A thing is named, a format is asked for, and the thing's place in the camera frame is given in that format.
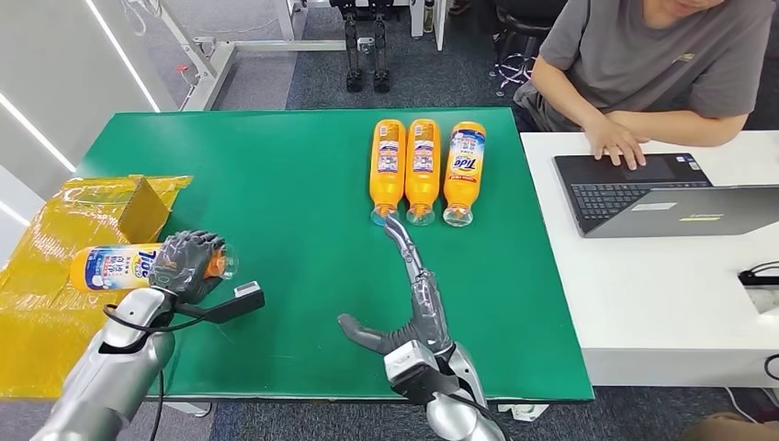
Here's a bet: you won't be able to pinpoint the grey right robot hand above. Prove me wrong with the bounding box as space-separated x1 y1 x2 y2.
337 215 456 358

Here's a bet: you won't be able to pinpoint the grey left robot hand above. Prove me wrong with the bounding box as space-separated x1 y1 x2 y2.
148 230 230 306

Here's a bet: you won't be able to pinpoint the orange Tide detergent bottle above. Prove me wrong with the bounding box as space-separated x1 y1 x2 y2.
443 121 487 229
368 119 407 228
69 242 241 294
405 119 443 228

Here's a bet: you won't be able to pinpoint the white table foot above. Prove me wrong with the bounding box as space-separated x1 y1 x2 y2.
497 403 550 423

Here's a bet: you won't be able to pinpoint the green table mat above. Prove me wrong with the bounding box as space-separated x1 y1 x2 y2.
72 107 596 404

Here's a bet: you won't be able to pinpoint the yellow tape-wrapped cardboard box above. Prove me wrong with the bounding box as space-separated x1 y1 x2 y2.
0 175 194 401

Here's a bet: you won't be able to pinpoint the white desk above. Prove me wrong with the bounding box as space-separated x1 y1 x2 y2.
520 130 779 390

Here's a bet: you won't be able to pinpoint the person's right hand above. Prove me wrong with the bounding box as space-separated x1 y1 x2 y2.
581 114 650 172

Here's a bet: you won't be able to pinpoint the dark grey laptop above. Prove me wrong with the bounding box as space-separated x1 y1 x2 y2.
553 153 779 240

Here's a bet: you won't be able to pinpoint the black robot legs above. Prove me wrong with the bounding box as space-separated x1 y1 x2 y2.
328 0 397 96

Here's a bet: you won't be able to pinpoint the black office chair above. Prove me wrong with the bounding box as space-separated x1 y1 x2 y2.
488 0 570 98

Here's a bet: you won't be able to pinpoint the brown object on floor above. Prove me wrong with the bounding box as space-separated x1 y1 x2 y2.
681 413 779 441

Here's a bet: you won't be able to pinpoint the person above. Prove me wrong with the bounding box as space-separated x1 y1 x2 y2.
514 0 779 172

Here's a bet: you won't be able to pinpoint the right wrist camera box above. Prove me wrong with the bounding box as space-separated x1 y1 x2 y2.
383 340 462 407

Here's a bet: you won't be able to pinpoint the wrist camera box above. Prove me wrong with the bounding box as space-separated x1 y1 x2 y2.
176 280 267 325
383 340 462 407

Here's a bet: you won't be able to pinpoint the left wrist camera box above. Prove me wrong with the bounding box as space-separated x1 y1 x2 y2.
176 280 267 325

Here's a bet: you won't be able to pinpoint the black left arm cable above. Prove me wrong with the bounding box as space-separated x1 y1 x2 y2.
101 302 191 441

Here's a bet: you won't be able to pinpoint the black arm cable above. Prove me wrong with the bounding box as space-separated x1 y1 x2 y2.
453 389 507 441
101 302 191 441

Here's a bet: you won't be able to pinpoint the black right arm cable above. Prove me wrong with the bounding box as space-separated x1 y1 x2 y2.
453 389 507 441

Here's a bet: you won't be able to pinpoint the white metal frame stand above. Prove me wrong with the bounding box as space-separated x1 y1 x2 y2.
121 0 348 115

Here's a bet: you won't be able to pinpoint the black plug with cable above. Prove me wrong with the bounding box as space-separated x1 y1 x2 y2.
738 261 779 288

